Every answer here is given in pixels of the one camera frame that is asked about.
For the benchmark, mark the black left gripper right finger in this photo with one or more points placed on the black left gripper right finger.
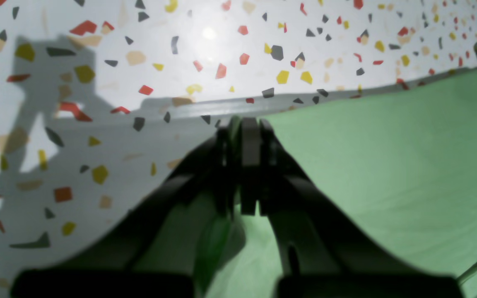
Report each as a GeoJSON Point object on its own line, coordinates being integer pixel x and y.
{"type": "Point", "coordinates": [313, 235]}

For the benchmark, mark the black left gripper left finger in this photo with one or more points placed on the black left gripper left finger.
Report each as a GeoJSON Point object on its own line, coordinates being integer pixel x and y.
{"type": "Point", "coordinates": [183, 225]}

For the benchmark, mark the green T-shirt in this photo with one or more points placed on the green T-shirt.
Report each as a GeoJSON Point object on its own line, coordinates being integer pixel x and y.
{"type": "Point", "coordinates": [402, 166]}

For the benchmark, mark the terrazzo patterned table cloth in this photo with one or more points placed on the terrazzo patterned table cloth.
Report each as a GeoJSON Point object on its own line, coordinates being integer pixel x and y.
{"type": "Point", "coordinates": [101, 99]}

